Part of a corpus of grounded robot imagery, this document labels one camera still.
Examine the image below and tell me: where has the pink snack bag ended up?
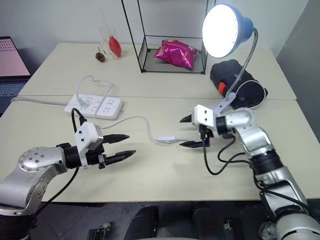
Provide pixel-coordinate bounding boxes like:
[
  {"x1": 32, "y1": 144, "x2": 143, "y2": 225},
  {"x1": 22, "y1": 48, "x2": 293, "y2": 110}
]
[{"x1": 153, "y1": 39, "x2": 200, "y2": 71}]

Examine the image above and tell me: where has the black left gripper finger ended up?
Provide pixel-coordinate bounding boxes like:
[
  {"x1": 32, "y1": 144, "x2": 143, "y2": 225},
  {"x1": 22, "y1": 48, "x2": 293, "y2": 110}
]
[
  {"x1": 104, "y1": 149, "x2": 137, "y2": 167},
  {"x1": 102, "y1": 134, "x2": 131, "y2": 145}
]

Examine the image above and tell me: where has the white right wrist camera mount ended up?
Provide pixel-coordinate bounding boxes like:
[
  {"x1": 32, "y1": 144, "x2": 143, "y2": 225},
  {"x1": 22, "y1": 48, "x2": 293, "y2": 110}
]
[{"x1": 193, "y1": 104, "x2": 219, "y2": 131}]

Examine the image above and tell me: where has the white power strip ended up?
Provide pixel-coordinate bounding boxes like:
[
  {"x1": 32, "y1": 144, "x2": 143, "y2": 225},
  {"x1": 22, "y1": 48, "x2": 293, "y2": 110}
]
[{"x1": 63, "y1": 93, "x2": 125, "y2": 121}]

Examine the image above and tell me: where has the grey-white power strip cable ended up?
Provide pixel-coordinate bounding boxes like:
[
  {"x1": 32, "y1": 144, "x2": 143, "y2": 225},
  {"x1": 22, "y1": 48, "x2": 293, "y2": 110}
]
[{"x1": 10, "y1": 95, "x2": 70, "y2": 106}]

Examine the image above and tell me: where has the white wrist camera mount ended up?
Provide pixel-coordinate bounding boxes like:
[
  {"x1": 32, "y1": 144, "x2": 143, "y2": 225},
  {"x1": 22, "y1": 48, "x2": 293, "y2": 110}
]
[
  {"x1": 74, "y1": 121, "x2": 104, "y2": 169},
  {"x1": 193, "y1": 104, "x2": 219, "y2": 131}
]

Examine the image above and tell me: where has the black case with orange button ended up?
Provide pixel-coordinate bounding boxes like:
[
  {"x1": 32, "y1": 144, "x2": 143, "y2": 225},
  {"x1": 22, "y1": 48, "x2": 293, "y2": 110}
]
[{"x1": 209, "y1": 58, "x2": 270, "y2": 110}]

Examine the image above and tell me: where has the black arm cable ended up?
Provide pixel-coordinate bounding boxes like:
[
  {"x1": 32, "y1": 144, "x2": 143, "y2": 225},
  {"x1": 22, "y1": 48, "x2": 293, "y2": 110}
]
[
  {"x1": 37, "y1": 107, "x2": 88, "y2": 204},
  {"x1": 198, "y1": 124, "x2": 253, "y2": 176}
]

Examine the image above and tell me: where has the blue clip-on desk lamp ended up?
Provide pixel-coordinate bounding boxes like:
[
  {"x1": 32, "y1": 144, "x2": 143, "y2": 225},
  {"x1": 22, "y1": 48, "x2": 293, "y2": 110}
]
[{"x1": 201, "y1": 3, "x2": 259, "y2": 117}]

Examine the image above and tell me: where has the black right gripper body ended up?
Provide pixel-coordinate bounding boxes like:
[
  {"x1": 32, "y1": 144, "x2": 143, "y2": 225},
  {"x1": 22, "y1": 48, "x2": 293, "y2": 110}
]
[{"x1": 198, "y1": 124, "x2": 216, "y2": 147}]

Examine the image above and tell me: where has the laptop with pink screen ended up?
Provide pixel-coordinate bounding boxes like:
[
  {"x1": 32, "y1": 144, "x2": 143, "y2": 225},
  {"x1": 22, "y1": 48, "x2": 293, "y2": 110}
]
[{"x1": 0, "y1": 35, "x2": 32, "y2": 98}]

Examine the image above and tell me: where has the clear glass cup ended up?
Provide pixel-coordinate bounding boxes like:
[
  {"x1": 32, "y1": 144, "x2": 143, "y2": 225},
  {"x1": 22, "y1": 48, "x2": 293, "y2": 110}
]
[{"x1": 99, "y1": 25, "x2": 119, "y2": 57}]

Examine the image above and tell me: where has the red teardrop ornament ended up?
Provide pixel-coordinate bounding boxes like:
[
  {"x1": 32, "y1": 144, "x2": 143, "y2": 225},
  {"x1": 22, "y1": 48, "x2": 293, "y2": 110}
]
[{"x1": 107, "y1": 35, "x2": 124, "y2": 60}]

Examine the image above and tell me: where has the white inline cord switch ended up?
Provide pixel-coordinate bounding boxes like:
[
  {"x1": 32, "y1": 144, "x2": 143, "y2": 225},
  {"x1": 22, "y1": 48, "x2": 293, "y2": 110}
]
[{"x1": 156, "y1": 135, "x2": 177, "y2": 144}]

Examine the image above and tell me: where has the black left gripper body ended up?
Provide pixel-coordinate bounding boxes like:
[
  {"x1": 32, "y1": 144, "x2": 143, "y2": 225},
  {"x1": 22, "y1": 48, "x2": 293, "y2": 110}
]
[{"x1": 85, "y1": 143, "x2": 108, "y2": 170}]

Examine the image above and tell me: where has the brown pine cone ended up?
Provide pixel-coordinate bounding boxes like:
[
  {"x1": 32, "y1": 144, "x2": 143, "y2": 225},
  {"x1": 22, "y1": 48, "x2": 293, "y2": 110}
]
[{"x1": 95, "y1": 46, "x2": 107, "y2": 64}]

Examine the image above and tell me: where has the black wire frame glass shelf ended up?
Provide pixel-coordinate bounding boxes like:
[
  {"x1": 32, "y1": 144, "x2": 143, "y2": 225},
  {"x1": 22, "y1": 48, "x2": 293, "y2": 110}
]
[{"x1": 120, "y1": 0, "x2": 217, "y2": 75}]

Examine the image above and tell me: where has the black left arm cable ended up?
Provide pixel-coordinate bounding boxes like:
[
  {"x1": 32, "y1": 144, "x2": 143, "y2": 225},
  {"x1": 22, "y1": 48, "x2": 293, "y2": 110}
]
[{"x1": 37, "y1": 107, "x2": 88, "y2": 204}]

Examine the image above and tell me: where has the white lamp cord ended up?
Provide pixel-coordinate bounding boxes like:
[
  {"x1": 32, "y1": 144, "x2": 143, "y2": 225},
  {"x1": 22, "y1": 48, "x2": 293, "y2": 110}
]
[{"x1": 76, "y1": 75, "x2": 267, "y2": 145}]

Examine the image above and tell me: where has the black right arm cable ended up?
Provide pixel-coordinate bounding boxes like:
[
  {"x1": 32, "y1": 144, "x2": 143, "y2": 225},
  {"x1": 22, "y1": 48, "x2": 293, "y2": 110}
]
[{"x1": 198, "y1": 124, "x2": 253, "y2": 176}]

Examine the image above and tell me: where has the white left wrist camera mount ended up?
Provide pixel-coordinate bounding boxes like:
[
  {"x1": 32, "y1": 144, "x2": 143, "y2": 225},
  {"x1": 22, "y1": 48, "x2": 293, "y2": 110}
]
[{"x1": 74, "y1": 121, "x2": 104, "y2": 169}]

